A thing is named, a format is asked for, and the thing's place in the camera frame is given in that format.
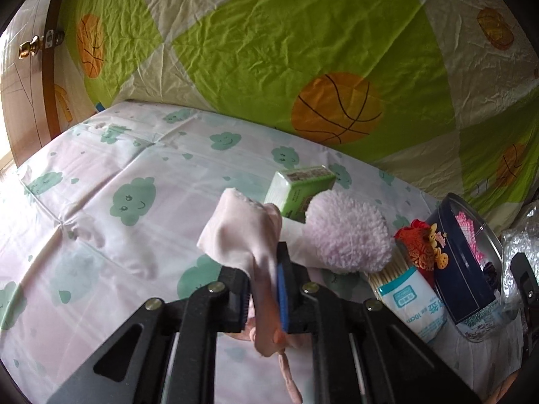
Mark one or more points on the fluffy lilac plush sock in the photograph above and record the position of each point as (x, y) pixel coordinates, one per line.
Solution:
(349, 231)

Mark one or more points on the round dark blue tin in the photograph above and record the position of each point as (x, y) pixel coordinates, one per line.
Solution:
(459, 277)

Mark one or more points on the cloud print bed sheet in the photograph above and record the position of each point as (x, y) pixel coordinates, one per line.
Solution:
(126, 261)

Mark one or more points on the cotton swab pack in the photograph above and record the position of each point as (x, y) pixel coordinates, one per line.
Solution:
(412, 303)

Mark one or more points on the basketball print hanging sheet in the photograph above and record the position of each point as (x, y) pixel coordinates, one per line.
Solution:
(273, 50)

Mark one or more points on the dark purple small item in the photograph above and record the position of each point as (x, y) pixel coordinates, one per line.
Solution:
(489, 270)

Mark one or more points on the dark wooden door frame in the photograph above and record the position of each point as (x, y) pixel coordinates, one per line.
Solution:
(51, 84)

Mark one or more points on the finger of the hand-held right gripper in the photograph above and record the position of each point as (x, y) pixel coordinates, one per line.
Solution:
(526, 277)

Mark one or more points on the green tissue pack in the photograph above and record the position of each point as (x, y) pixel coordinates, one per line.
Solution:
(294, 189)

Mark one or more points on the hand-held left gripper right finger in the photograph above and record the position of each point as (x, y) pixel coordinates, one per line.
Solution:
(281, 298)

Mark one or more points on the pink cloth garment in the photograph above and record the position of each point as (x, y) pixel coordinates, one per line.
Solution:
(236, 231)

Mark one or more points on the wooden door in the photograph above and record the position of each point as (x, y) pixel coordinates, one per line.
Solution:
(25, 105)

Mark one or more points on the brass door knob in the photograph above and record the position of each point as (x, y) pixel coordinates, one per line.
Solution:
(30, 48)

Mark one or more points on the clear plastic bag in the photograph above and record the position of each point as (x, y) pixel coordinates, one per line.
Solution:
(516, 240)

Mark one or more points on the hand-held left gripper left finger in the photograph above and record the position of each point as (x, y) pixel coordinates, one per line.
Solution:
(236, 298)

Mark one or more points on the pink patterned cloth item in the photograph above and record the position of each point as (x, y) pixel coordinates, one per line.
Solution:
(467, 227)

